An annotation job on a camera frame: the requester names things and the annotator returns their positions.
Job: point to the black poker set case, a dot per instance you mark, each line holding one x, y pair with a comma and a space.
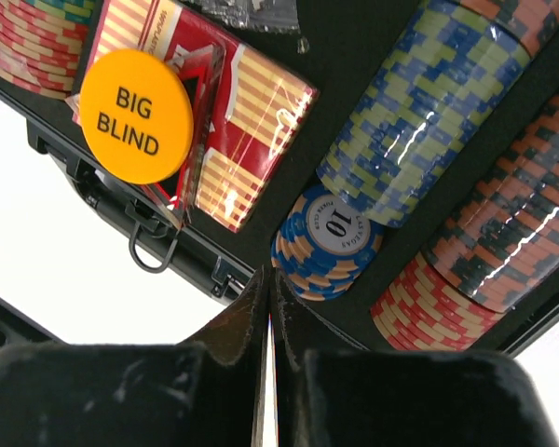
64, 257

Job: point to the red playing card box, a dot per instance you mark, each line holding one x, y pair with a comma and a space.
258, 109

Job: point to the triangular all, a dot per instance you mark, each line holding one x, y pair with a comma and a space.
200, 72

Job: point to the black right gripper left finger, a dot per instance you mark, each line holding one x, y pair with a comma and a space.
206, 391

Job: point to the stack of poker chips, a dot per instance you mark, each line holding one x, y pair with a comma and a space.
324, 245

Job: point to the yellow big blind button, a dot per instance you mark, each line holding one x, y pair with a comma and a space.
136, 116

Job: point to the purple orange chip row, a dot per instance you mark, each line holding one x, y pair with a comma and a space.
497, 245

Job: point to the small silver key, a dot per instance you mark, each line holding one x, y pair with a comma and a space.
269, 16

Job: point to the orange grey chip row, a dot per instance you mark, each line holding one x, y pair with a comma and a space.
448, 71

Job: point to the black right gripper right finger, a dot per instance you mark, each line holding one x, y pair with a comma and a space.
333, 392

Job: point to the green chip row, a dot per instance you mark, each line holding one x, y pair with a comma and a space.
41, 43

